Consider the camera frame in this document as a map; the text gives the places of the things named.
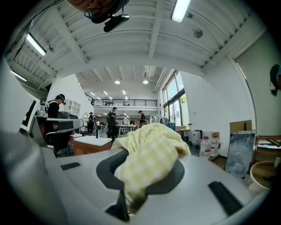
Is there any white top wooden cabinet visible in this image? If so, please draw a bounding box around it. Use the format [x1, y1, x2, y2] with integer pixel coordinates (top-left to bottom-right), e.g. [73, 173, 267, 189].
[73, 135, 113, 156]

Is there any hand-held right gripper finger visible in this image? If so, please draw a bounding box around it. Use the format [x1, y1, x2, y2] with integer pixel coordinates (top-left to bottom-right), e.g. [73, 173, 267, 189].
[105, 190, 130, 222]

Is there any brown cardboard sheet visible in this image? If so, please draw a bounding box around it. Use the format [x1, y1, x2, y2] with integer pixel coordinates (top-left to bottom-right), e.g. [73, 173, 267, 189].
[229, 120, 253, 134]

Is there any dark hanging garment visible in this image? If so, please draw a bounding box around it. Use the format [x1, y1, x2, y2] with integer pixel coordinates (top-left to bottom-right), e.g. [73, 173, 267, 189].
[269, 63, 281, 97]

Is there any cream round basket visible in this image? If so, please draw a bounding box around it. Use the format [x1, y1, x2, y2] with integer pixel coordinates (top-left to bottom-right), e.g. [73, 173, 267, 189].
[248, 161, 281, 194]

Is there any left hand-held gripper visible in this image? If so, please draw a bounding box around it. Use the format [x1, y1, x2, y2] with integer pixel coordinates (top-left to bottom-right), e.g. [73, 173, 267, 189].
[0, 61, 84, 152]

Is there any white arched wall cabinet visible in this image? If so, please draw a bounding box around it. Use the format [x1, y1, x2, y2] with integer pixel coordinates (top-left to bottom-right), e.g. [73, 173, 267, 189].
[65, 98, 82, 114]

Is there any silver foil bag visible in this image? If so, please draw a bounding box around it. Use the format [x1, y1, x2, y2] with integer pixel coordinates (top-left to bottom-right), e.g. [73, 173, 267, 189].
[224, 130, 256, 179]

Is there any black mezzanine railing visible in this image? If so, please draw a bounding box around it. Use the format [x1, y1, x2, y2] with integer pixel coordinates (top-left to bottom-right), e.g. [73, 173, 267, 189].
[84, 92, 159, 107]

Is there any yellow checked cloth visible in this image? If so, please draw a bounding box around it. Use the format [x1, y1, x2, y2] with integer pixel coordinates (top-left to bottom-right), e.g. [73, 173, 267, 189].
[111, 123, 191, 204]

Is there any long ceiling tube light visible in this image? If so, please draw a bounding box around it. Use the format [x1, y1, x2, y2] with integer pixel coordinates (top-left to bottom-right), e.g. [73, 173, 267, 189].
[170, 0, 192, 24]
[10, 69, 28, 82]
[26, 33, 47, 57]

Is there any person's face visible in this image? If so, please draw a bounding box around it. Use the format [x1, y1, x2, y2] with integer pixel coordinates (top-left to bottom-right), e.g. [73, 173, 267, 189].
[65, 0, 130, 14]

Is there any black head-worn camera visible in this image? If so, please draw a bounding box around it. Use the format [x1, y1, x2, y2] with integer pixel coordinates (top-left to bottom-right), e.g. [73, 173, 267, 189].
[84, 6, 130, 33]

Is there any white suitcase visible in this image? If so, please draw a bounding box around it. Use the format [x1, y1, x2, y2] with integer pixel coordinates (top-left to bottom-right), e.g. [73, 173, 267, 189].
[189, 129, 203, 147]

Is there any grey machine with oval opening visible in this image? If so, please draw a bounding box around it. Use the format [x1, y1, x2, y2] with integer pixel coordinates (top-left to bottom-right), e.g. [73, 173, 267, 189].
[0, 130, 273, 225]

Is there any clear water bottle red label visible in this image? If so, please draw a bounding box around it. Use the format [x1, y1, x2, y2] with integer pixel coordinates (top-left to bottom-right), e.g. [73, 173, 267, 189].
[210, 134, 220, 157]
[199, 136, 212, 160]

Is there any large glass window wall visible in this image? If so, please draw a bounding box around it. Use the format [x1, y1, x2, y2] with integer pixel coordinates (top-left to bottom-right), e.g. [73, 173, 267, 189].
[162, 70, 187, 128]

